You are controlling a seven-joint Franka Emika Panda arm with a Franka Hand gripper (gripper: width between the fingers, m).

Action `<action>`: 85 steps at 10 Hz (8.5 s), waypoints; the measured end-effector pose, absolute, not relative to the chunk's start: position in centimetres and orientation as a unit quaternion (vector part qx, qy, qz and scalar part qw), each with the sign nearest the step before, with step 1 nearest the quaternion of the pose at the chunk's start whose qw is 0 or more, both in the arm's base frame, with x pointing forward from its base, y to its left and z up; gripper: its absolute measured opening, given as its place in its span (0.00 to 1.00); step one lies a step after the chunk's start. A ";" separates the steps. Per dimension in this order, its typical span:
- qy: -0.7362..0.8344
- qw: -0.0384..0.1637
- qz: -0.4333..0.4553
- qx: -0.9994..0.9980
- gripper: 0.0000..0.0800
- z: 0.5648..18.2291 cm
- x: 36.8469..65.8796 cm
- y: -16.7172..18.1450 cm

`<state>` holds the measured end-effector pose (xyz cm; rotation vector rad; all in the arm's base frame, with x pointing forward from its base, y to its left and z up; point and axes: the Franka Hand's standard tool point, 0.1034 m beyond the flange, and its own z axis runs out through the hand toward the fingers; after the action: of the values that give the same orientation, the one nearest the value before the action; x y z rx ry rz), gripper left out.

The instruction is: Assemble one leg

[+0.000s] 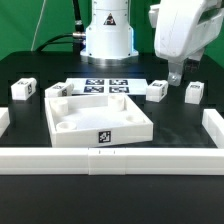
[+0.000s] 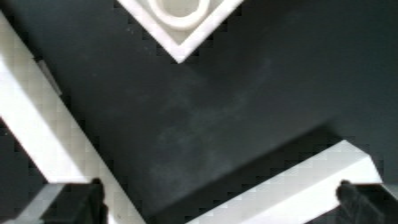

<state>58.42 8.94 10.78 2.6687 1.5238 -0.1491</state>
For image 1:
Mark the white marker tag sheet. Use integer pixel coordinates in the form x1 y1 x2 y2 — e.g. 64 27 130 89
66 78 148 95

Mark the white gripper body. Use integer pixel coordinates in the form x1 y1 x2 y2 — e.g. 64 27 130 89
167 49 204 86

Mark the white fence front wall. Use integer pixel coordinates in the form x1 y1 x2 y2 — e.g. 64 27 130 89
0 148 224 175

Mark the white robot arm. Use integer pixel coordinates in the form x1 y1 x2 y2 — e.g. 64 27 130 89
81 0 224 86

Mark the black thick cable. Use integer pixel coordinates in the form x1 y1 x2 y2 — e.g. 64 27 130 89
35 32 87 53

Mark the black vertical cable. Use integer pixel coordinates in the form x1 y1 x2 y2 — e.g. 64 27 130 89
72 0 84 54

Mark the white thin cable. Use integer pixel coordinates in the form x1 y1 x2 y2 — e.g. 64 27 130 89
30 0 48 52

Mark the white fence left wall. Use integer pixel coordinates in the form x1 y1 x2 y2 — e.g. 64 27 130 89
0 107 10 137

